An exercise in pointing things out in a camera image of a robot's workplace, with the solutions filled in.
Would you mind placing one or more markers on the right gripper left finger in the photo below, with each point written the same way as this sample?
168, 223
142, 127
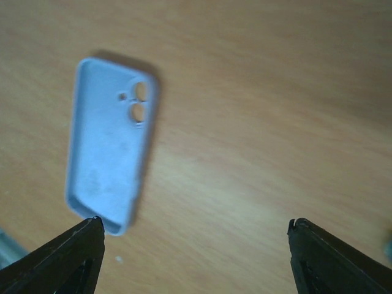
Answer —
69, 263

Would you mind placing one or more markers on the lavender phone case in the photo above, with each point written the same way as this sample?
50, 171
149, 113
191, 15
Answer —
114, 108

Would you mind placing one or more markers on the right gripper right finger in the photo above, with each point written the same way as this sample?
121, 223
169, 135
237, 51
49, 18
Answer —
323, 263

